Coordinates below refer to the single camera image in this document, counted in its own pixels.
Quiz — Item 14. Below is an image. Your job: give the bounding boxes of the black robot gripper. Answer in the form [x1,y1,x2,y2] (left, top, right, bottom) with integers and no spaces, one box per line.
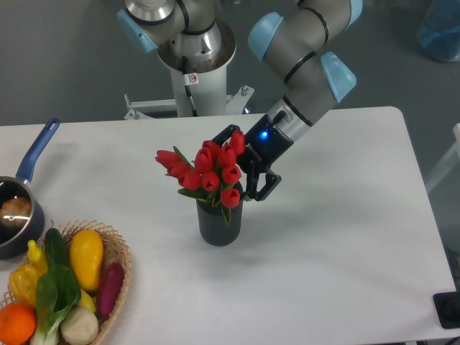
[211,114,295,202]

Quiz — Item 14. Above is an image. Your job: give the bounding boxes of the red tulip bouquet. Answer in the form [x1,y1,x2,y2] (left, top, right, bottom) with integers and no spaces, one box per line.
[155,126,246,224]

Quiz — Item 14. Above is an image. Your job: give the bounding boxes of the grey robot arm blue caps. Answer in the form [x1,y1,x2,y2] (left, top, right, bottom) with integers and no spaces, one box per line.
[117,1,362,201]

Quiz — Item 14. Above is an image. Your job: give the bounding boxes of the dark grey ribbed vase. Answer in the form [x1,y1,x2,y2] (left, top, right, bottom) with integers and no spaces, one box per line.
[196,187,243,247]

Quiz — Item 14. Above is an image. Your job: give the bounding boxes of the woven wicker basket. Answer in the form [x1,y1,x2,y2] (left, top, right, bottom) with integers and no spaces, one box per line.
[1,221,132,344]

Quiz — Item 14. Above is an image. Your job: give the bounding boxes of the purple eggplant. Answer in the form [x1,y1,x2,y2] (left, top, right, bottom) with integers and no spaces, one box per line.
[96,262,124,318]

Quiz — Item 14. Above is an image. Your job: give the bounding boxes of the yellow squash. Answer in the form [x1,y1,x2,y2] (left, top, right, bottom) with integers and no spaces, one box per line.
[70,229,104,293]

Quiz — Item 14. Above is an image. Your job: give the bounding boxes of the green cucumber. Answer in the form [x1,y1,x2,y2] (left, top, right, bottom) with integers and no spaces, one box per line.
[45,228,71,268]

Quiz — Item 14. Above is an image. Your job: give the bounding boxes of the yellow lemon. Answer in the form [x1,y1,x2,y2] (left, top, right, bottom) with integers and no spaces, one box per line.
[77,289,96,313]

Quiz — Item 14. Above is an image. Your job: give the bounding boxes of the blue translucent container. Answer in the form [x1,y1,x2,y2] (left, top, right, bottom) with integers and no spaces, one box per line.
[417,0,459,63]

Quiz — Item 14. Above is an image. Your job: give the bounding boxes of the green bok choy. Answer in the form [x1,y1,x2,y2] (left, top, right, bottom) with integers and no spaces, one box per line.
[31,264,81,344]

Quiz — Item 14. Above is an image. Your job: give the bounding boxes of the small yellow pepper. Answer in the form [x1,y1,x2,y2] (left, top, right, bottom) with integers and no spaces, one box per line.
[27,239,48,274]

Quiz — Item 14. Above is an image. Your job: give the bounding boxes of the beige garlic bulb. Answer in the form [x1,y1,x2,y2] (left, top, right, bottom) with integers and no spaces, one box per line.
[61,307,98,345]

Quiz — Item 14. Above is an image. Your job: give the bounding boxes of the brown bread roll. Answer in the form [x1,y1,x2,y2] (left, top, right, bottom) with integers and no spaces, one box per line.
[1,197,32,227]

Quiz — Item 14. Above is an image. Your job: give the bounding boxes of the black device at table edge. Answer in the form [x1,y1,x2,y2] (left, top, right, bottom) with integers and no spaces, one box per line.
[433,291,459,329]

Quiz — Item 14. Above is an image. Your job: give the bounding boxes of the yellow bell pepper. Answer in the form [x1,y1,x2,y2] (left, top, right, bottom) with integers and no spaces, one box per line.
[9,264,41,307]

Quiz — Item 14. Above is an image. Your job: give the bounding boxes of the orange fruit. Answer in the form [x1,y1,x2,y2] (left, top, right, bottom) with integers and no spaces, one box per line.
[1,303,37,344]

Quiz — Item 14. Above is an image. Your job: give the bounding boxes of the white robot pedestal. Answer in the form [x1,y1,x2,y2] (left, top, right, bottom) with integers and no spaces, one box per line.
[124,61,255,120]

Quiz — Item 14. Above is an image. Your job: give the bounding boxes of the white metal frame right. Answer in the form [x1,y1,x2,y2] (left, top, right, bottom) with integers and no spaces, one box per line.
[425,124,459,193]

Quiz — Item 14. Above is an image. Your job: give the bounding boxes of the blue handled saucepan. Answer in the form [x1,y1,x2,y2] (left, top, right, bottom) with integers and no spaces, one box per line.
[1,118,60,259]

